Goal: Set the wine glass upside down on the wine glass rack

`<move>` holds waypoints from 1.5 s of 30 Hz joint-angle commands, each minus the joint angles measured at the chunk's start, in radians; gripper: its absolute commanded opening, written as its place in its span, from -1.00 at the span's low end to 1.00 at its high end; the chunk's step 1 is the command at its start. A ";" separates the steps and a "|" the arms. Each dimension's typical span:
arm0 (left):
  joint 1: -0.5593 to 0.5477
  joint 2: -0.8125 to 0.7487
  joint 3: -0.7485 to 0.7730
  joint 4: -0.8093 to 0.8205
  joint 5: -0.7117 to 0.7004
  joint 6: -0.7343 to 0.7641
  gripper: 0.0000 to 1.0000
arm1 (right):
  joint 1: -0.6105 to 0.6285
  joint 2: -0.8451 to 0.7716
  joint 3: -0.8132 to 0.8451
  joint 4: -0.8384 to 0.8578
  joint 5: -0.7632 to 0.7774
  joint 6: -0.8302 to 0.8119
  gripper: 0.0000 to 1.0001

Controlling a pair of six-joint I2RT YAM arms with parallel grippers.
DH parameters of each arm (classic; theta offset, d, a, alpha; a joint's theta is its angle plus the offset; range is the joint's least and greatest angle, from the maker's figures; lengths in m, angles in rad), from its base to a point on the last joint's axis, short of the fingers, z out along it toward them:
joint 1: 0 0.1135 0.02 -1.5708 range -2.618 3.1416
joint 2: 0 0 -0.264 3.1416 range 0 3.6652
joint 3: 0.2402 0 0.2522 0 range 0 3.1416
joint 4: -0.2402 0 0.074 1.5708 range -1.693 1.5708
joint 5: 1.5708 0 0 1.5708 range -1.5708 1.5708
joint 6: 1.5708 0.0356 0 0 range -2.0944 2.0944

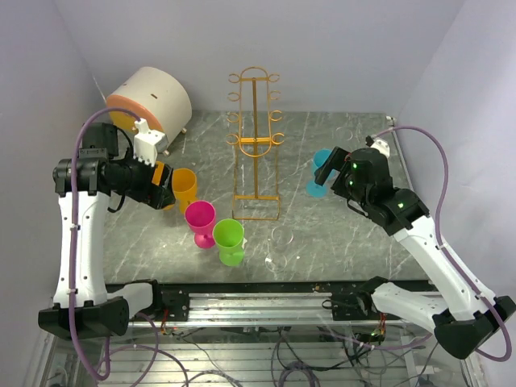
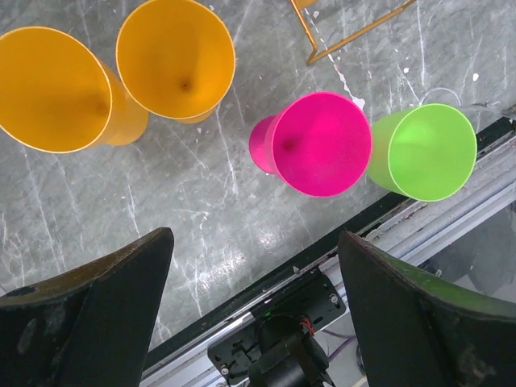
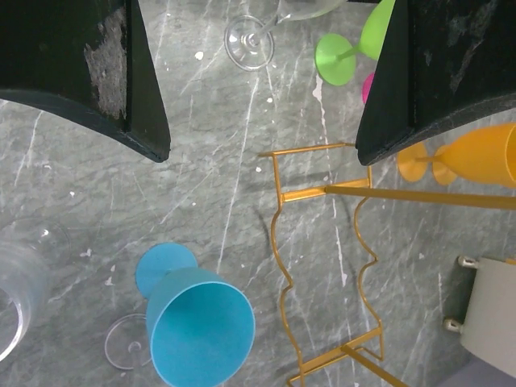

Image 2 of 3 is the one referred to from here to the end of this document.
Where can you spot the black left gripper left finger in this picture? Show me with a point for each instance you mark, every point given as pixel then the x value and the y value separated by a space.
pixel 90 326

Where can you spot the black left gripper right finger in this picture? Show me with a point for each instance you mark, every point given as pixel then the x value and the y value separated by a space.
pixel 416 329

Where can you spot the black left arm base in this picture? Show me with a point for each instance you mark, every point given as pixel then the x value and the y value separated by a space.
pixel 277 347

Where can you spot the green plastic goblet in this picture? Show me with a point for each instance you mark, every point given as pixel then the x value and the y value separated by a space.
pixel 426 153

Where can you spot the pink plastic goblet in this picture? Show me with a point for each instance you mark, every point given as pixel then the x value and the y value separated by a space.
pixel 320 145

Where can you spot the orange plastic goblet outer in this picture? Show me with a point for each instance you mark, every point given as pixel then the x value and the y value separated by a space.
pixel 58 97

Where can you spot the orange plastic goblet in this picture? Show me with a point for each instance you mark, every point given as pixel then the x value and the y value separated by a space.
pixel 176 59
pixel 58 97

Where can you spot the orange plastic goblet inner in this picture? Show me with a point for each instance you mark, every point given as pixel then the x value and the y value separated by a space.
pixel 176 59

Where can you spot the aluminium frame rail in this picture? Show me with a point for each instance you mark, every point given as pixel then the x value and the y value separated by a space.
pixel 412 231

